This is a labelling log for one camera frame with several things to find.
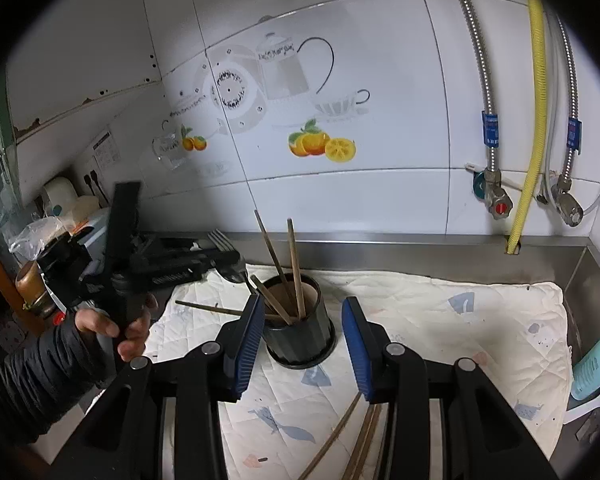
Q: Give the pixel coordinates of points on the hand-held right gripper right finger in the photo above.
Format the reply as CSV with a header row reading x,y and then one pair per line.
x,y
358,350

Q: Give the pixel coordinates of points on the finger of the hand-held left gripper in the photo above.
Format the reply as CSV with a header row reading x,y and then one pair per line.
x,y
180,248
180,272

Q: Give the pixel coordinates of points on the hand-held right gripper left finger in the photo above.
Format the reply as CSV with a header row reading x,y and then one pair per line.
x,y
242,350

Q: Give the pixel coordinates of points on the metal fork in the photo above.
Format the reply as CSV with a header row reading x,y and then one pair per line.
x,y
224,242

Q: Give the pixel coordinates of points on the metal spoon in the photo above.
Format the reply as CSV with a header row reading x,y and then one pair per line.
x,y
234,272

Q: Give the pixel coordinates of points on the dark ribbed utensil holder cup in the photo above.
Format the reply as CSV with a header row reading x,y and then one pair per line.
x,y
300,345

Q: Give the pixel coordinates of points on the person's left forearm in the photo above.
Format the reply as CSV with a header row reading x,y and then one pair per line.
x,y
35,380

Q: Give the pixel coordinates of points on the person's left hand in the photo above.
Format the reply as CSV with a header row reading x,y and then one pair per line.
x,y
97,320

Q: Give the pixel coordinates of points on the white electric kettle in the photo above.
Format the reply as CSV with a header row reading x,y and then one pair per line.
x,y
59,195

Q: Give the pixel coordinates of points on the white quilted printed mat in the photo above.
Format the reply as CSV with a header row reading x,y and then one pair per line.
x,y
430,320

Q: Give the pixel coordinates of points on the clear plastic bag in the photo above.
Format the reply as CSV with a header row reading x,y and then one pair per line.
x,y
35,235

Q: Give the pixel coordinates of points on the brown glass jar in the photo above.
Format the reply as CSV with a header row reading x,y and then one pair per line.
x,y
30,287

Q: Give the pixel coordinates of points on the white plastic rack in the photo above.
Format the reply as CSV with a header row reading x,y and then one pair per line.
x,y
587,405

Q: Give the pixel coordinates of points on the teal plastic bottle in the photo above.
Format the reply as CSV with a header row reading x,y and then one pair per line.
x,y
595,370

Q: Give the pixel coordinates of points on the plain metal valve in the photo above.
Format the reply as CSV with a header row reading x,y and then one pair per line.
x,y
565,204

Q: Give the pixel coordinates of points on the wall outlet with plugs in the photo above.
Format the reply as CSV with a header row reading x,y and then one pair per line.
x,y
94,182

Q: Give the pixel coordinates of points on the white printed wall sticker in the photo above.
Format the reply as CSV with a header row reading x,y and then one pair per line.
x,y
105,147

